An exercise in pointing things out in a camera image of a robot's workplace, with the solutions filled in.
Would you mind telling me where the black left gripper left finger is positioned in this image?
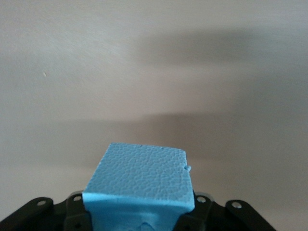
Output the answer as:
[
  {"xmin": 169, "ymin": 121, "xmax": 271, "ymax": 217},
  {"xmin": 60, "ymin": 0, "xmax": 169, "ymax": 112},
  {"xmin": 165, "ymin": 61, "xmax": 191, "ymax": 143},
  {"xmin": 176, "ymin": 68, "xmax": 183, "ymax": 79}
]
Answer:
[{"xmin": 0, "ymin": 193, "xmax": 93, "ymax": 231}]

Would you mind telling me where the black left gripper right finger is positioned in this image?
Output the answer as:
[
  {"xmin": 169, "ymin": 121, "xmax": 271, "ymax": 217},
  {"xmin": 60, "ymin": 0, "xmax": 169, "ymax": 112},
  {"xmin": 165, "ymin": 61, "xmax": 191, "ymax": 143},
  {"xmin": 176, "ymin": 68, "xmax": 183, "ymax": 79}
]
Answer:
[{"xmin": 174, "ymin": 191, "xmax": 275, "ymax": 231}]

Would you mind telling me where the light blue foam block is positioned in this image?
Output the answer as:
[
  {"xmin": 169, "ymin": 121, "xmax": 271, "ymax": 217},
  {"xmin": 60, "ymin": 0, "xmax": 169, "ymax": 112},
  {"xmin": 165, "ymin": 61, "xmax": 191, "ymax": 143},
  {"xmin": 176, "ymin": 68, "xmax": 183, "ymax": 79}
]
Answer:
[{"xmin": 81, "ymin": 142, "xmax": 195, "ymax": 231}]

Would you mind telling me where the brown table cover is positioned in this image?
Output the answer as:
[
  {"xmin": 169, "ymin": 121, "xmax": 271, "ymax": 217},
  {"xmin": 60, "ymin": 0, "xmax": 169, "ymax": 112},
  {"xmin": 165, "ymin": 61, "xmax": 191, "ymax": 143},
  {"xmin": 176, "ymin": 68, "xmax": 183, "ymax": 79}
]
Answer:
[{"xmin": 0, "ymin": 0, "xmax": 308, "ymax": 231}]

